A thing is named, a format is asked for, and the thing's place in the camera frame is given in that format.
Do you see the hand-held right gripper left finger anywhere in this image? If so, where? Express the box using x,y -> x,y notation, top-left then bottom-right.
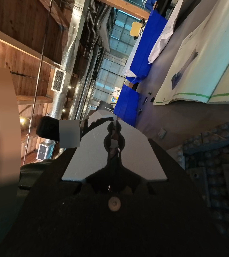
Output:
62,120 -> 115,181

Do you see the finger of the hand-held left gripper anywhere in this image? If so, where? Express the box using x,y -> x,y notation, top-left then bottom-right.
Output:
87,110 -> 108,128

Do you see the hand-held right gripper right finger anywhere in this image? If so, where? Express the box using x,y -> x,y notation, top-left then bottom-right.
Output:
115,120 -> 168,180

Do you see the small light grey brick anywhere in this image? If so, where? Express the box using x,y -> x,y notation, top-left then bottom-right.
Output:
111,115 -> 120,150

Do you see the grey toy brick build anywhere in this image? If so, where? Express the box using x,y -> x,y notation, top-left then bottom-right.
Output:
167,122 -> 229,249

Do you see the blue plastic bin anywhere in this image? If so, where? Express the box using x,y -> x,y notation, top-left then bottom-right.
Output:
113,84 -> 140,127
125,9 -> 168,84

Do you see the white air vent grille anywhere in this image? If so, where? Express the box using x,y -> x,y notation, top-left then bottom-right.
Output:
51,68 -> 66,93
36,143 -> 50,161

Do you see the large glass window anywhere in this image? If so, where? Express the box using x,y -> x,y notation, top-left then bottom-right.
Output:
91,14 -> 145,105

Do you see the white paper sheet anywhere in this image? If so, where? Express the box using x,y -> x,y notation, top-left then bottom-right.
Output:
121,36 -> 139,78

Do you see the metal threaded rod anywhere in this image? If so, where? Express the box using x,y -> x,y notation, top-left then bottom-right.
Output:
23,0 -> 53,165

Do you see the white plastic bag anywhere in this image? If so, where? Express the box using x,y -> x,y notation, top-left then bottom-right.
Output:
148,0 -> 184,65

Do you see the open instruction booklet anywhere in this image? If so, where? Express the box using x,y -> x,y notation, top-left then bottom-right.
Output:
153,0 -> 229,105

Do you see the silver ventilation duct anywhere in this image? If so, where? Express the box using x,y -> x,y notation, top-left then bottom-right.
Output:
46,0 -> 91,121
69,74 -> 96,121

